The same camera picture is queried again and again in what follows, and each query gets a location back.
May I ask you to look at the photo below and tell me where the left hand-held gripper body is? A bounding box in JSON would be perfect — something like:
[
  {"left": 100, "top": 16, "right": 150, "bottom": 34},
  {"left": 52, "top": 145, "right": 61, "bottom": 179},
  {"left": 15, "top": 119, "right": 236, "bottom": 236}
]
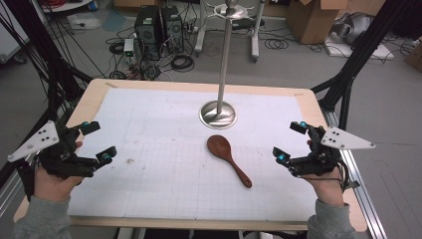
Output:
[{"left": 7, "top": 119, "right": 101, "bottom": 180}]

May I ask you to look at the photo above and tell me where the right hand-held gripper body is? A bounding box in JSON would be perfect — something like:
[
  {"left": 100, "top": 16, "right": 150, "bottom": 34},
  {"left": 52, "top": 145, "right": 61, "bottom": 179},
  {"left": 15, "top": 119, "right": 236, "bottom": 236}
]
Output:
[{"left": 288, "top": 123, "right": 376, "bottom": 178}]

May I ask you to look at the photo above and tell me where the brown wooden spoon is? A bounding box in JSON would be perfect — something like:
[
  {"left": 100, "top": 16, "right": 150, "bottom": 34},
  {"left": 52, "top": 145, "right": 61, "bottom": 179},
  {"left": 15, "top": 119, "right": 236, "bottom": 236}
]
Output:
[{"left": 206, "top": 134, "right": 253, "bottom": 189}]

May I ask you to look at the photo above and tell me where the person's left hand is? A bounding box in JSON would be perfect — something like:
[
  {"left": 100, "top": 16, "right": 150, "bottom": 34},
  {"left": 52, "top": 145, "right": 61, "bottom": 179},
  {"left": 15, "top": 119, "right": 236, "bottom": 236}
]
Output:
[{"left": 33, "top": 140, "right": 85, "bottom": 203}]

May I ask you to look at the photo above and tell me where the person's right hand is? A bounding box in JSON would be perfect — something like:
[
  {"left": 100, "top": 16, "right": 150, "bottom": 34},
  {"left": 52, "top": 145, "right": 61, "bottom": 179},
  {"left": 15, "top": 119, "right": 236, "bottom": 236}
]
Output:
[{"left": 302, "top": 138, "right": 346, "bottom": 207}]

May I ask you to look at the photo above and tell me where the white grid paper mat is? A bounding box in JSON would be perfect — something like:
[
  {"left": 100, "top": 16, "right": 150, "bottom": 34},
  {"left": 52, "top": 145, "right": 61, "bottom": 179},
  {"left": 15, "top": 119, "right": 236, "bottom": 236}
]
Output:
[{"left": 68, "top": 88, "right": 327, "bottom": 222}]

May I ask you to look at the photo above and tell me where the steel utensil hanging stand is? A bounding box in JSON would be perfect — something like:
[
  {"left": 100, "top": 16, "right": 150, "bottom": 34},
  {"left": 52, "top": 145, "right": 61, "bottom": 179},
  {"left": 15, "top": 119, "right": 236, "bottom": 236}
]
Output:
[{"left": 198, "top": 0, "right": 255, "bottom": 130}]

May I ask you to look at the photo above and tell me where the small white power box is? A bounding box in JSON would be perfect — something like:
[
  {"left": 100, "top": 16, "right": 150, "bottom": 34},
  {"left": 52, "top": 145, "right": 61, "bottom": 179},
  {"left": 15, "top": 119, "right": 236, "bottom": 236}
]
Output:
[{"left": 122, "top": 38, "right": 135, "bottom": 58}]

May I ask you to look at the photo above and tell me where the white foam board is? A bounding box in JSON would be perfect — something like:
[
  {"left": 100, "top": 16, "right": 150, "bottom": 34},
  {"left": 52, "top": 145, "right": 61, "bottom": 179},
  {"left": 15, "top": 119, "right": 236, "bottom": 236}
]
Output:
[{"left": 323, "top": 35, "right": 395, "bottom": 62}]

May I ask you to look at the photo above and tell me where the white stand leg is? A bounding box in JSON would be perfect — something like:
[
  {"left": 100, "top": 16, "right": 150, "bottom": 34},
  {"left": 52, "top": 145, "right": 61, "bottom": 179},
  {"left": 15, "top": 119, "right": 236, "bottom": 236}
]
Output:
[
  {"left": 194, "top": 0, "right": 207, "bottom": 57},
  {"left": 250, "top": 0, "right": 267, "bottom": 63}
]

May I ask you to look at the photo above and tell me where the clear plastic bag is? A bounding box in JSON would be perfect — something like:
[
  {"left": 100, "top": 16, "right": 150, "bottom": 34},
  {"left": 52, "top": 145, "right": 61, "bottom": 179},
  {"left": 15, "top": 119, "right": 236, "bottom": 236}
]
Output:
[{"left": 68, "top": 13, "right": 103, "bottom": 31}]

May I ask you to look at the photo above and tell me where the brown cardboard box corner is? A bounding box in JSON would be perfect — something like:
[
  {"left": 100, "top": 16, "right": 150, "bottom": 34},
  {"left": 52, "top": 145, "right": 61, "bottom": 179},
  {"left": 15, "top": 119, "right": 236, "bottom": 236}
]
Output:
[{"left": 404, "top": 41, "right": 422, "bottom": 73}]

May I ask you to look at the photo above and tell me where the open cardboard box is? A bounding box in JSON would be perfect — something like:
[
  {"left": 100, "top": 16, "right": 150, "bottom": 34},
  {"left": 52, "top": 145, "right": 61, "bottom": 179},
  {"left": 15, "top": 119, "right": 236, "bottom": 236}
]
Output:
[{"left": 287, "top": 0, "right": 349, "bottom": 45}]

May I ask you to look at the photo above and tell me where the grey rounded appliance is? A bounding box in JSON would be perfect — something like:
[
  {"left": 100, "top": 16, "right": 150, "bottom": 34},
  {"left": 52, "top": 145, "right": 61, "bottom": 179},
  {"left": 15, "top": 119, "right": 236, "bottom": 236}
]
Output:
[{"left": 331, "top": 12, "right": 374, "bottom": 46}]

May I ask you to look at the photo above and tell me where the black computer tower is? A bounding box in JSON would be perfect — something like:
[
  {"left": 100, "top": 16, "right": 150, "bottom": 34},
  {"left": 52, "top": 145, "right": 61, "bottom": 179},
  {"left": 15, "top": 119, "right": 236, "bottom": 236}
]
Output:
[
  {"left": 161, "top": 5, "right": 184, "bottom": 54},
  {"left": 133, "top": 5, "right": 163, "bottom": 62}
]

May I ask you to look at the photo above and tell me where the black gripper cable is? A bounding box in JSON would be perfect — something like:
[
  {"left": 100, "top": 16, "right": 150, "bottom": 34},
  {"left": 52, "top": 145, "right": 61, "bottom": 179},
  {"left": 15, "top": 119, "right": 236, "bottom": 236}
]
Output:
[{"left": 335, "top": 158, "right": 353, "bottom": 192}]

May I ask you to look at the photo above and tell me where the black wrist strap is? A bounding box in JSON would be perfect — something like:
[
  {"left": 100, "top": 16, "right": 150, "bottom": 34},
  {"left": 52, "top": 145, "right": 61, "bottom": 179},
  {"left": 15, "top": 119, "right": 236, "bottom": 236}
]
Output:
[{"left": 14, "top": 158, "right": 37, "bottom": 202}]

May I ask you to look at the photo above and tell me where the aluminium rail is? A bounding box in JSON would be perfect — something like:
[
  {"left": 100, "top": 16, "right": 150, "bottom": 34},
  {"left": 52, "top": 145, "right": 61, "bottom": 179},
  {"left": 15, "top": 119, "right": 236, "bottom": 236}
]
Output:
[{"left": 320, "top": 109, "right": 388, "bottom": 239}]

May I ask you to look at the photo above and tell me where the black frame with cables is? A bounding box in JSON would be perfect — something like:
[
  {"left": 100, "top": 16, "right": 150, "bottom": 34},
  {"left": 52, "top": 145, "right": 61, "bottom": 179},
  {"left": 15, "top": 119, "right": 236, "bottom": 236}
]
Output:
[{"left": 0, "top": 0, "right": 95, "bottom": 187}]

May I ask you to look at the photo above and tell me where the black frame strut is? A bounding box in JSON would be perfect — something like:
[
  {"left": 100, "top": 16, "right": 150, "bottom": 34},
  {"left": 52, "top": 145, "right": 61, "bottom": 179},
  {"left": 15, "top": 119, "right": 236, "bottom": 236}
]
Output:
[{"left": 311, "top": 0, "right": 412, "bottom": 140}]

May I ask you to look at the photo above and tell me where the coiled black cable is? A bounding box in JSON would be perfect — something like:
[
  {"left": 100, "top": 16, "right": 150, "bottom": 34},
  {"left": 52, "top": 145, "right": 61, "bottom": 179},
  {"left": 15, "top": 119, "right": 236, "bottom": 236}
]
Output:
[
  {"left": 264, "top": 38, "right": 290, "bottom": 51},
  {"left": 170, "top": 54, "right": 196, "bottom": 73}
]

